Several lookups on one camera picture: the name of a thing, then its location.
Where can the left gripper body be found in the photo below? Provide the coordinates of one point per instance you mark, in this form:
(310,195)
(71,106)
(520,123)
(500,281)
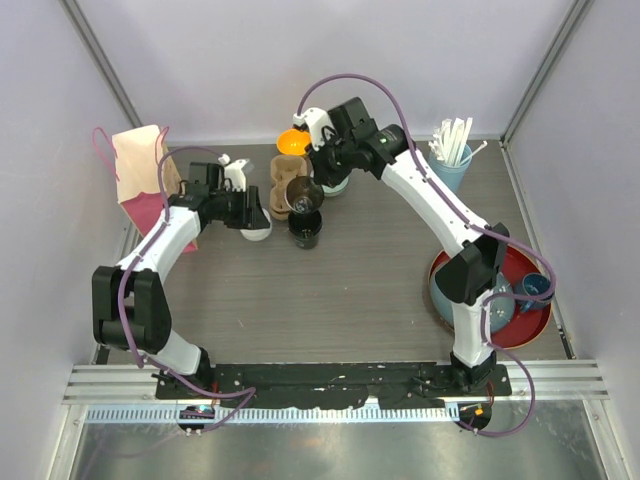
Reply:
(231,208)

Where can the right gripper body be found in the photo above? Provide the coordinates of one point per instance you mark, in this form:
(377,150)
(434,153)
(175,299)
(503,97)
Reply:
(334,161)

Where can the white cup lid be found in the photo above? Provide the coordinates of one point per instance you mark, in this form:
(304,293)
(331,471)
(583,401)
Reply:
(256,235)

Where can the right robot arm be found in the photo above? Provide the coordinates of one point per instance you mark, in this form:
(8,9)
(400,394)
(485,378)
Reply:
(346,138)

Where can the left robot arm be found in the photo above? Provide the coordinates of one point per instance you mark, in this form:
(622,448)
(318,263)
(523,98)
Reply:
(129,305)

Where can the black paper coffee cup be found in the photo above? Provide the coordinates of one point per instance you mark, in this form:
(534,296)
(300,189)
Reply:
(305,228)

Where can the light green bowl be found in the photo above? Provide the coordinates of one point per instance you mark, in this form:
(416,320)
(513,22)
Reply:
(335,191)

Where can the orange bowl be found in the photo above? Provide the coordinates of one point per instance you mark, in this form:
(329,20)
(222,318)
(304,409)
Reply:
(293,142)

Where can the cardboard cup carrier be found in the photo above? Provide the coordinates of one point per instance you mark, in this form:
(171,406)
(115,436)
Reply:
(283,169)

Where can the pink paper gift bag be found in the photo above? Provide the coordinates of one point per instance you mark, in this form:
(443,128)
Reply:
(132,158)

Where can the white wrapped straws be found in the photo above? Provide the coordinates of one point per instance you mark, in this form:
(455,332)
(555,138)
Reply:
(449,141)

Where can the blue straw holder cup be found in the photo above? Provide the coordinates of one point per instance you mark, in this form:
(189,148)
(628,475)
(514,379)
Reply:
(451,176)

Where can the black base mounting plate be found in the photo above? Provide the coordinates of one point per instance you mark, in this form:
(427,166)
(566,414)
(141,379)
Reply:
(338,386)

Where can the blue plate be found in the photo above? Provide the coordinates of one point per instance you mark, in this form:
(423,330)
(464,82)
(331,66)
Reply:
(502,309)

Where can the dark blue mug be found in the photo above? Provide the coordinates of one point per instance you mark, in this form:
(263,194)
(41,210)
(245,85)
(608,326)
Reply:
(532,284)

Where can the red round tray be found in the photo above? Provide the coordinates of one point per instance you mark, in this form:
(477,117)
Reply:
(523,327)

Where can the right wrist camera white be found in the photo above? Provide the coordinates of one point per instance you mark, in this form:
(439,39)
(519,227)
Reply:
(314,120)

